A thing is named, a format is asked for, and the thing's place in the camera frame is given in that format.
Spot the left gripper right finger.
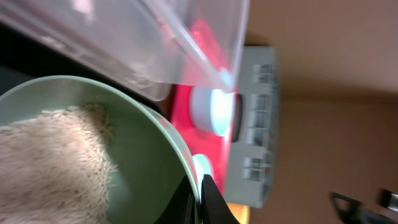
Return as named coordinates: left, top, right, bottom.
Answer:
left=201, top=174, right=239, bottom=224

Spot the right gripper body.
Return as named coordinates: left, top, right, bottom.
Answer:
left=329, top=189, right=397, bottom=224

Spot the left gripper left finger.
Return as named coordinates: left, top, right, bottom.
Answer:
left=155, top=176, right=195, bottom=224

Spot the yellow cup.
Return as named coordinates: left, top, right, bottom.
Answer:
left=227, top=203, right=250, bottom=224

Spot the light blue plate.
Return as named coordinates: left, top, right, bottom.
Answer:
left=192, top=154, right=214, bottom=195

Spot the small blue bowl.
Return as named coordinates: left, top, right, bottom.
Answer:
left=189, top=86, right=235, bottom=136

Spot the green bowl with rice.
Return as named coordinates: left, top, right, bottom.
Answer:
left=1, top=76, right=200, bottom=223

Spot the white rice pile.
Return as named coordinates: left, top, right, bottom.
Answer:
left=1, top=104, right=116, bottom=224

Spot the grey dishwasher rack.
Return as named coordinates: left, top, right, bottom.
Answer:
left=224, top=46, right=279, bottom=208

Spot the red serving tray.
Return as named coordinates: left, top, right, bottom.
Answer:
left=170, top=20, right=234, bottom=193

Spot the clear plastic bin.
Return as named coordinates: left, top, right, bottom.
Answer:
left=1, top=0, right=249, bottom=101

